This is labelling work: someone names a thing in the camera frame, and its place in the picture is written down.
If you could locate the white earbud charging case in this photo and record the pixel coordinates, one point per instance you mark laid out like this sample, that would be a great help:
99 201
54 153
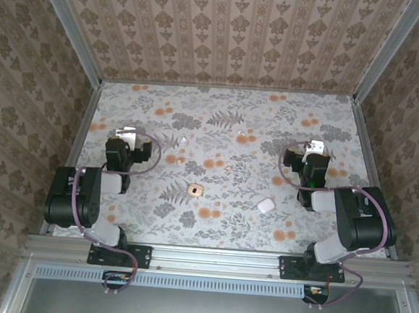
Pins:
266 206

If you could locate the beige earbud charging case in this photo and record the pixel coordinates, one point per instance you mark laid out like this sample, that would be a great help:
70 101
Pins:
194 191

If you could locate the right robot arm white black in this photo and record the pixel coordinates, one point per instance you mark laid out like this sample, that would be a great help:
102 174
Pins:
356 226

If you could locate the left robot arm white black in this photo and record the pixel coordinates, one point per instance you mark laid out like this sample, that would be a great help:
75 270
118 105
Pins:
86 197

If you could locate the grey metal sheet panel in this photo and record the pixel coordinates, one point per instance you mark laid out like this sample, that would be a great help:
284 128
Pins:
201 311

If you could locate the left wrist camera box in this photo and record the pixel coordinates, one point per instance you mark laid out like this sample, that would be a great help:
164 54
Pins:
125 135

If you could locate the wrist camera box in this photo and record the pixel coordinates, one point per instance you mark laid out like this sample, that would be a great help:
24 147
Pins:
125 135
315 147

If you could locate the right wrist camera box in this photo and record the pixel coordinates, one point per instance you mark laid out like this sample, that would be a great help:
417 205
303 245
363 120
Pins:
315 147

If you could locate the aluminium table side rail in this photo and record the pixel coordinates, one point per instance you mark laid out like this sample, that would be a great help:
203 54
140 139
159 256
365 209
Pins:
370 158
82 132

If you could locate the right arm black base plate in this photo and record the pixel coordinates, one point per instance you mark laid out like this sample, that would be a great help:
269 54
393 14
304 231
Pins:
291 268

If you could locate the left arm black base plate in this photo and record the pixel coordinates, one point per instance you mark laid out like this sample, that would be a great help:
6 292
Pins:
140 256

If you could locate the aluminium frame post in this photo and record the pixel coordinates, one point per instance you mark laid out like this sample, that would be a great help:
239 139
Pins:
388 51
70 33

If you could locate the aluminium mounting rail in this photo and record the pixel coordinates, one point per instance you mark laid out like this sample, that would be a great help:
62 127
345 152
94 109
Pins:
216 260

